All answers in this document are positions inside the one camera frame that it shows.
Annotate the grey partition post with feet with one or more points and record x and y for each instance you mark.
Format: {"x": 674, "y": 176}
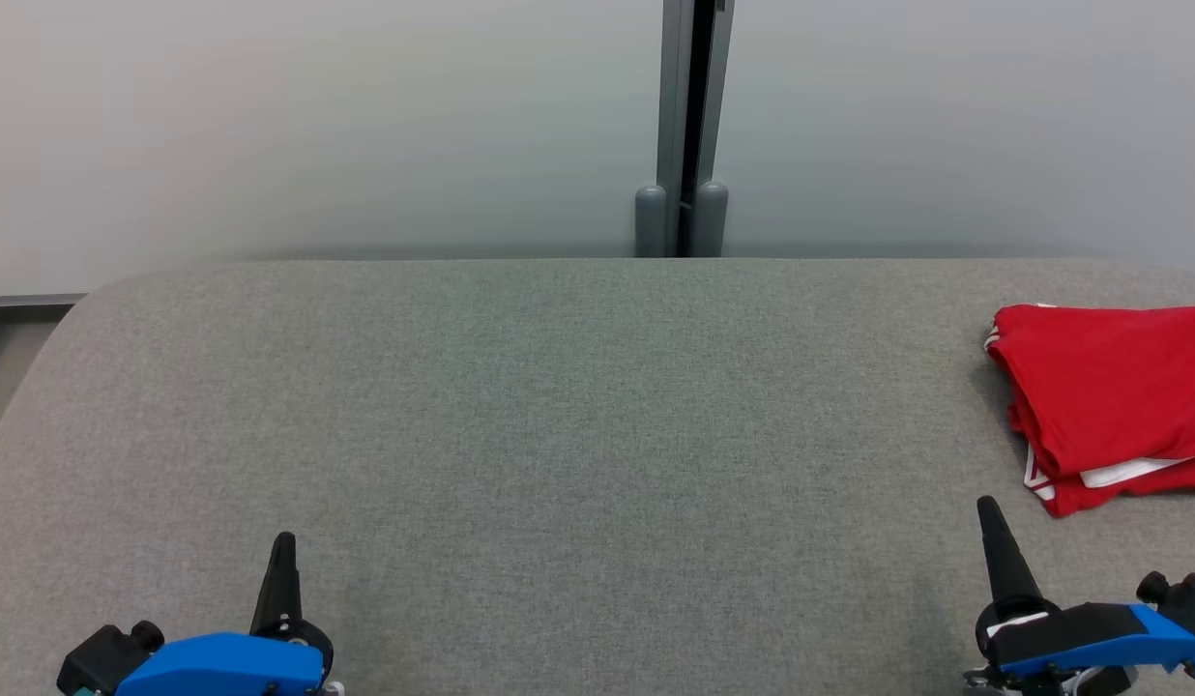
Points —
{"x": 677, "y": 116}

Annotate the grey partition base rail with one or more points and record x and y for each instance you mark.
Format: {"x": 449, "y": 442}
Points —
{"x": 27, "y": 302}

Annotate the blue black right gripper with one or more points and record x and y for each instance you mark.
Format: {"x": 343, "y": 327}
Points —
{"x": 1091, "y": 638}

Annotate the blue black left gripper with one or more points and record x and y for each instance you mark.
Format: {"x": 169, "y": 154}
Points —
{"x": 220, "y": 667}

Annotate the red shorts with white stripe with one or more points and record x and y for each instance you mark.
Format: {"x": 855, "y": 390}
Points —
{"x": 1100, "y": 493}

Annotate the red white basketball jersey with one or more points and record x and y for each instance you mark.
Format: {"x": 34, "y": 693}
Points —
{"x": 1110, "y": 387}

